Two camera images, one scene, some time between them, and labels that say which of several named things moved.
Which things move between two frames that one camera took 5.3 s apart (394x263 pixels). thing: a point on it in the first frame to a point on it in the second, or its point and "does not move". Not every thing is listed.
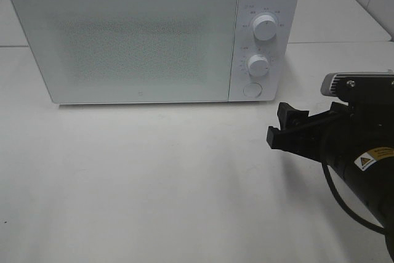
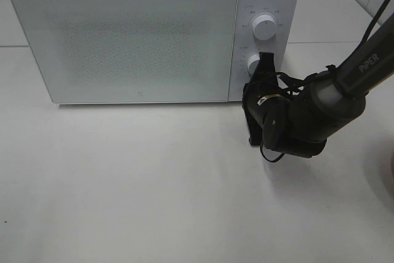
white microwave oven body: (159, 35) does not move
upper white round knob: (265, 28) does not move
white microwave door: (146, 40) does not move
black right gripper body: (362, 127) to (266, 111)
